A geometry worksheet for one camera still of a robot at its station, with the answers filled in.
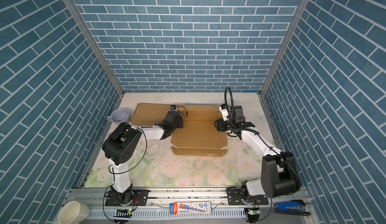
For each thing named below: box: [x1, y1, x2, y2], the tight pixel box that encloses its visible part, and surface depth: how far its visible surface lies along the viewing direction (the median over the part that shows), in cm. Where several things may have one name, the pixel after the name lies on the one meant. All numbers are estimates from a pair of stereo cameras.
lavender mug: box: [106, 107, 130, 125], surface depth 102 cm
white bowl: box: [57, 200, 90, 224], surface depth 65 cm
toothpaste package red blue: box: [169, 201, 212, 215], surface depth 72 cm
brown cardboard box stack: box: [170, 105, 228, 157], surface depth 93 cm
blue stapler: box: [272, 199, 312, 218], surface depth 72 cm
